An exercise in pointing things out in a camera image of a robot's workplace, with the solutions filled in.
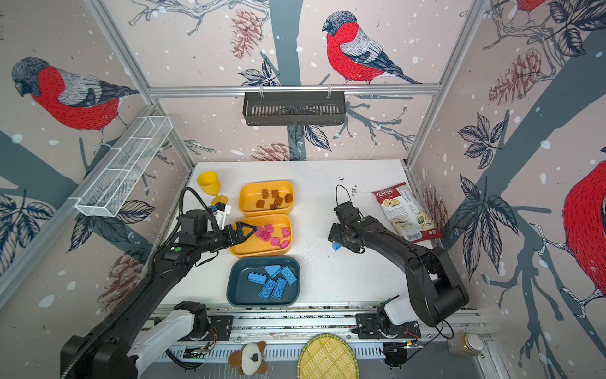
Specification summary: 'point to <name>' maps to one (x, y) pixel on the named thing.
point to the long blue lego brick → (257, 278)
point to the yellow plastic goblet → (210, 183)
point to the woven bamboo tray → (327, 356)
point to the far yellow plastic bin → (251, 191)
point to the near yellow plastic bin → (254, 247)
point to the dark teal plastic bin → (242, 291)
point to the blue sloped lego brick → (273, 270)
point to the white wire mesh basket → (114, 187)
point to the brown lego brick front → (259, 204)
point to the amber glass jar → (465, 344)
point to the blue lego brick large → (279, 288)
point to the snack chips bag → (405, 215)
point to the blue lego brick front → (267, 289)
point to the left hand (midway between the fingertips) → (252, 227)
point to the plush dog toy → (250, 358)
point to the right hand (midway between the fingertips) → (337, 235)
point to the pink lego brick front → (285, 245)
